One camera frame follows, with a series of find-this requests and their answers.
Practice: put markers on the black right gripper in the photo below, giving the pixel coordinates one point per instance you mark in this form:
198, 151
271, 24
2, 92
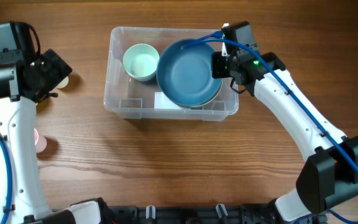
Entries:
220, 73

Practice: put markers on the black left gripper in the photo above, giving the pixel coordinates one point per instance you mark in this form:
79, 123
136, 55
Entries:
58, 68

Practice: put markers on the pale green cup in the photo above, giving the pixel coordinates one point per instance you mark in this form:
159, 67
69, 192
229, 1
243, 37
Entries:
63, 83

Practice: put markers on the blue bowl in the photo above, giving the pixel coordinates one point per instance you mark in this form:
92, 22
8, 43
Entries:
185, 75
201, 104

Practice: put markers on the pink cup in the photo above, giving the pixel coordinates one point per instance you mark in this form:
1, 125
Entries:
40, 142

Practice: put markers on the mint green small bowl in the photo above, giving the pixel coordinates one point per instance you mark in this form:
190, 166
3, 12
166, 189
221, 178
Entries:
140, 62

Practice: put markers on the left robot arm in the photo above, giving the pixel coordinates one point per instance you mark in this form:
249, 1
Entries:
22, 199

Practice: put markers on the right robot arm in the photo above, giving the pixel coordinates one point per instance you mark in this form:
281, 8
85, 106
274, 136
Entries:
329, 175

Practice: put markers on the clear plastic storage bin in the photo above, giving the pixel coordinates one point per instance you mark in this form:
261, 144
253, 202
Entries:
133, 99

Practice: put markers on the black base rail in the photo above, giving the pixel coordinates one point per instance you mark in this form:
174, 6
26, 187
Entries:
219, 214

